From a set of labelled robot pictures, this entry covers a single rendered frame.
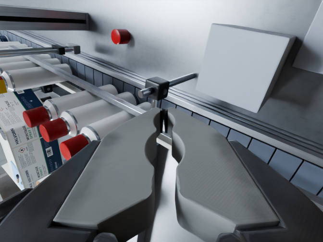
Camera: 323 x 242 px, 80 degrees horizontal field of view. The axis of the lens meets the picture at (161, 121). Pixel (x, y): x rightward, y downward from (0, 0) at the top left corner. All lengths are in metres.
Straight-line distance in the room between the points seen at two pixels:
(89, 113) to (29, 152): 0.44
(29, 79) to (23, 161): 0.31
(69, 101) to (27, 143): 0.37
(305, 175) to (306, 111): 0.10
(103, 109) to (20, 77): 0.26
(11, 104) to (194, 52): 0.62
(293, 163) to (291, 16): 0.22
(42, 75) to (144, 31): 0.30
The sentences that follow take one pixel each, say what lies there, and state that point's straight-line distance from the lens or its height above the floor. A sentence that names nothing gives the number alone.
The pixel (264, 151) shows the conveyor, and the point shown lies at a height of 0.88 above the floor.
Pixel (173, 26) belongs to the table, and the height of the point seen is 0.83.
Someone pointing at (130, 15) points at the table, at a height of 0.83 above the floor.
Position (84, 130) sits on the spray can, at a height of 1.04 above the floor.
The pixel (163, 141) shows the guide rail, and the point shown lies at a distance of 0.41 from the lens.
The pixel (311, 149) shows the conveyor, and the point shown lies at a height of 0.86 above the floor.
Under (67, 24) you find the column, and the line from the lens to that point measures 0.61.
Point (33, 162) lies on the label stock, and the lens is 0.82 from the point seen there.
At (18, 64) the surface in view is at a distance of 0.66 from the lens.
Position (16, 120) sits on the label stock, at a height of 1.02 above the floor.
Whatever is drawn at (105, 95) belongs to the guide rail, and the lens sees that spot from 0.41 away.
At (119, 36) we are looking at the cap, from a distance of 0.50.
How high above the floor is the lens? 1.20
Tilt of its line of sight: 47 degrees down
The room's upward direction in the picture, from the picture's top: 120 degrees counter-clockwise
